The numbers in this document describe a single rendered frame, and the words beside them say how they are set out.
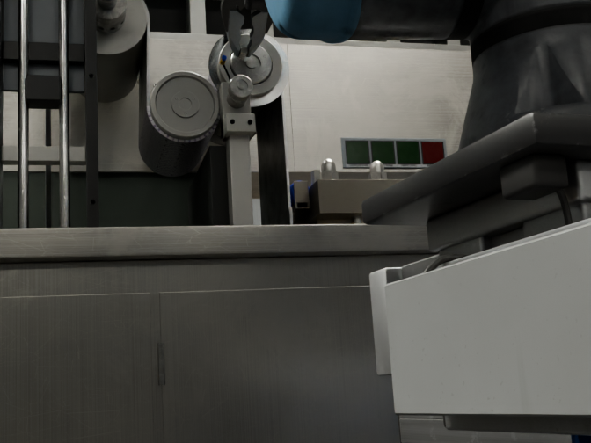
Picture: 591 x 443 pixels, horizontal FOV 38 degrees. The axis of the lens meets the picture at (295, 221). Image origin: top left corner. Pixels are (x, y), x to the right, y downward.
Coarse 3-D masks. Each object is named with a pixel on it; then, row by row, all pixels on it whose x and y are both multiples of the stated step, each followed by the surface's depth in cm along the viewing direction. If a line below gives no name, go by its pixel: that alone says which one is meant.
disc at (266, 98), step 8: (240, 32) 153; (248, 32) 154; (224, 40) 152; (272, 40) 154; (216, 48) 152; (280, 48) 155; (216, 56) 151; (208, 64) 151; (216, 64) 151; (216, 72) 151; (288, 72) 154; (216, 80) 150; (280, 80) 153; (216, 88) 150; (280, 88) 153; (264, 96) 152; (272, 96) 152; (256, 104) 151; (264, 104) 152
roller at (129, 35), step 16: (128, 0) 150; (128, 16) 149; (144, 16) 150; (128, 32) 148; (144, 32) 149; (112, 48) 147; (128, 48) 148; (112, 64) 151; (128, 64) 155; (112, 80) 159; (128, 80) 164; (112, 96) 167
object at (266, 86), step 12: (228, 48) 151; (264, 48) 152; (228, 60) 150; (276, 60) 152; (228, 72) 150; (276, 72) 152; (264, 84) 151; (252, 96) 151; (252, 108) 158; (216, 132) 172
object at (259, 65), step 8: (232, 56) 150; (256, 56) 151; (264, 56) 151; (232, 64) 150; (240, 64) 150; (248, 64) 150; (256, 64) 151; (264, 64) 151; (232, 72) 150; (240, 72) 150; (248, 72) 150; (256, 72) 150; (264, 72) 151; (256, 80) 150; (264, 80) 151
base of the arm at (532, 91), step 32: (512, 32) 58; (544, 32) 57; (576, 32) 56; (480, 64) 61; (512, 64) 57; (544, 64) 56; (576, 64) 55; (480, 96) 59; (512, 96) 56; (544, 96) 56; (576, 96) 54; (480, 128) 57
